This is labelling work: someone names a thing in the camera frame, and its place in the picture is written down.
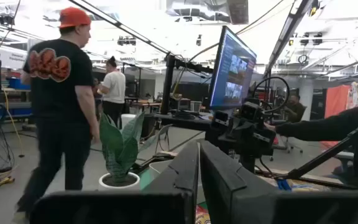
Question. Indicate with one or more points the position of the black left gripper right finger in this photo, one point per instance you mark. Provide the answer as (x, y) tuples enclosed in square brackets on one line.
[(228, 202)]

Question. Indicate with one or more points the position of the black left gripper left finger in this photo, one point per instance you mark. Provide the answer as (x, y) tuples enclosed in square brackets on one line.
[(166, 205)]

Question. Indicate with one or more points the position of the red Maruchan noodle packet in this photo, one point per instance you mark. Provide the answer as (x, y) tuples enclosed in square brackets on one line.
[(201, 216)]

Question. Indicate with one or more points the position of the person's hand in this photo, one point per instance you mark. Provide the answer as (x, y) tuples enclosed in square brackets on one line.
[(269, 126)]

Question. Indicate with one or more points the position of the light grey plastic bin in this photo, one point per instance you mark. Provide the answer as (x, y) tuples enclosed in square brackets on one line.
[(158, 168)]

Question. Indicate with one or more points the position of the person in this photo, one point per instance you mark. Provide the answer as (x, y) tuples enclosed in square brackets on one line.
[(295, 110), (57, 93), (114, 87)]

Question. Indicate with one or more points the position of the white plant pot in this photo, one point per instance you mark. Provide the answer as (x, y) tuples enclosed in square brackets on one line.
[(104, 186)]

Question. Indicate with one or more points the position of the grey operator desk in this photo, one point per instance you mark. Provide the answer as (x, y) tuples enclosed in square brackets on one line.
[(182, 122)]

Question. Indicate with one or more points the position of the computer monitor with blue screen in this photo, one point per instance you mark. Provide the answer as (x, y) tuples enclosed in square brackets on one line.
[(233, 71)]

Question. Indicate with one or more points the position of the green snake plant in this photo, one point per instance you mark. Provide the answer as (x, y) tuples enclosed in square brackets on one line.
[(120, 149)]

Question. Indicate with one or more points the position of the white bucket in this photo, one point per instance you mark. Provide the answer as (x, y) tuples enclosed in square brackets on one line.
[(127, 119)]

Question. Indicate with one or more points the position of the black monitor pole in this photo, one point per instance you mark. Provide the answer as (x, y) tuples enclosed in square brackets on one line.
[(168, 87)]

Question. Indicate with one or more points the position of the plain orange fabric sheet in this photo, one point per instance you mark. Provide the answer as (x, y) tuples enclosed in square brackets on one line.
[(336, 102)]

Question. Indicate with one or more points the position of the overhead LED light bar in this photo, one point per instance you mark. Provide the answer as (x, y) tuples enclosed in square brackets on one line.
[(286, 31)]

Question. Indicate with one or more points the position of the blue storage bin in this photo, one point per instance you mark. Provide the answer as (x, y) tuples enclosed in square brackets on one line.
[(19, 84)]

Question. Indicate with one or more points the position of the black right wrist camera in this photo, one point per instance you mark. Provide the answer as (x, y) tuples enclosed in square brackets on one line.
[(250, 112)]

